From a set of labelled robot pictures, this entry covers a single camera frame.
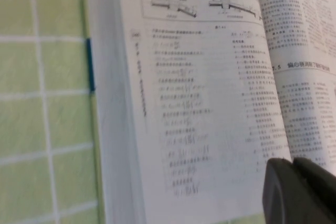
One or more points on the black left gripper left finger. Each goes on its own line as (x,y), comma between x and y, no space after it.
(281,192)

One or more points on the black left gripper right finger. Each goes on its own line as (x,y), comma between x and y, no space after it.
(320,197)

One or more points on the technical textbook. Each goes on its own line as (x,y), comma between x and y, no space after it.
(197,90)

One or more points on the green checkered tablecloth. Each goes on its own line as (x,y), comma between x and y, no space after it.
(39,103)

